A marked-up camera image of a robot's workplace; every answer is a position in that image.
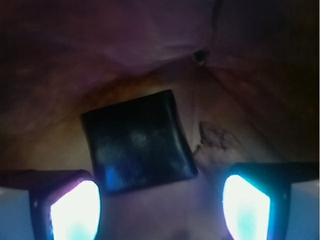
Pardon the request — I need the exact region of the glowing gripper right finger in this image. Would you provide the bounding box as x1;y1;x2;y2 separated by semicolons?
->
222;162;320;240

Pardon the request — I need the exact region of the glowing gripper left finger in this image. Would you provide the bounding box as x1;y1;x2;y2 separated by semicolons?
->
0;169;101;240

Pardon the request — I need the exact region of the black box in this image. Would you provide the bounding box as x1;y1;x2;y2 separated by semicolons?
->
80;90;198;195

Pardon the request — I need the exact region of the brown paper bag bin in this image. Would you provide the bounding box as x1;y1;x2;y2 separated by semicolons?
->
0;0;320;240

